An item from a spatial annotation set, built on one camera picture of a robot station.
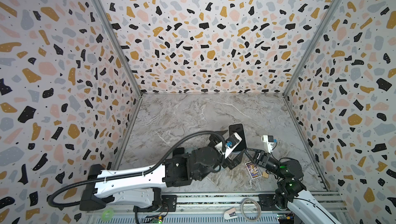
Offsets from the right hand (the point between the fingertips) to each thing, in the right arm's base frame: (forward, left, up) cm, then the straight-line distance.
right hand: (243, 151), depth 65 cm
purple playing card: (0, -9, -24) cm, 26 cm away
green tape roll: (-21, +61, -23) cm, 69 cm away
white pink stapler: (-20, +5, -22) cm, 30 cm away
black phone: (+11, +1, -1) cm, 11 cm away
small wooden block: (-2, -15, -23) cm, 28 cm away
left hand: (0, +5, +11) cm, 12 cm away
